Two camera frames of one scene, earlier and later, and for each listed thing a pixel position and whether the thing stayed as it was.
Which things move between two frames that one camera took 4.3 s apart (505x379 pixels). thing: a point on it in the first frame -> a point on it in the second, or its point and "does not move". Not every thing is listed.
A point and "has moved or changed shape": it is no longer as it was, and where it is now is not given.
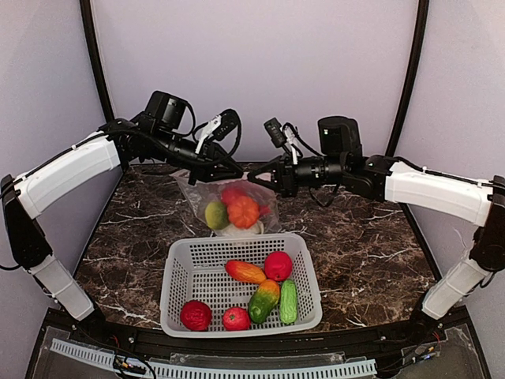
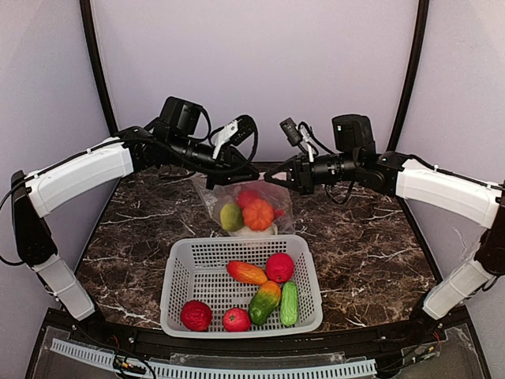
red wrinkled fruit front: x=196 y=316 does not move
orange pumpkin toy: x=243 y=212 -> x=258 y=214
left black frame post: x=96 y=59 does not move
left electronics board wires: x=125 y=362 does not move
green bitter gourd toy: x=288 y=302 does not move
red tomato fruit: x=237 y=319 does not move
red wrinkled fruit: x=231 y=192 -> x=246 y=197
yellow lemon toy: x=216 y=215 -> x=232 y=217
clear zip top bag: x=237 y=208 has moved or changed shape
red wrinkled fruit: x=278 y=265 does not move
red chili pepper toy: x=264 y=209 -> x=278 y=212
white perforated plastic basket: x=195 y=269 does not move
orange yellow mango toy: x=245 y=271 does not move
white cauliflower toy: x=232 y=230 -> x=246 y=231
